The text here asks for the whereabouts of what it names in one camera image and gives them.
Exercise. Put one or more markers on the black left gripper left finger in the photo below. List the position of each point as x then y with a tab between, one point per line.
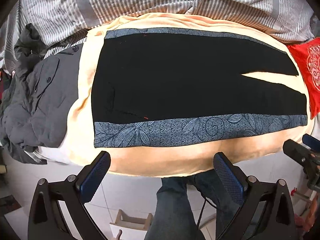
46	219

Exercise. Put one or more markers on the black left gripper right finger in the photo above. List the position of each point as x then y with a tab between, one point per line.
265	209

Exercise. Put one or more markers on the black pants with blue trim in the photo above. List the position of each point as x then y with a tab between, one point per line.
166	87

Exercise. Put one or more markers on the peach bed sheet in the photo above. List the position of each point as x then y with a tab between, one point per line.
78	149

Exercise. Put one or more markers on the blue jeans legs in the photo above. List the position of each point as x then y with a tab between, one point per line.
174	218

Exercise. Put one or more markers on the red embroidered pillow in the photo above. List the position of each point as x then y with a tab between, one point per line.
307	58

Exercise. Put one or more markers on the dark grey jacket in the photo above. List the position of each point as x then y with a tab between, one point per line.
35	107

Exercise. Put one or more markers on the grey striped duvet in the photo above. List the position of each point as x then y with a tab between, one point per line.
64	23

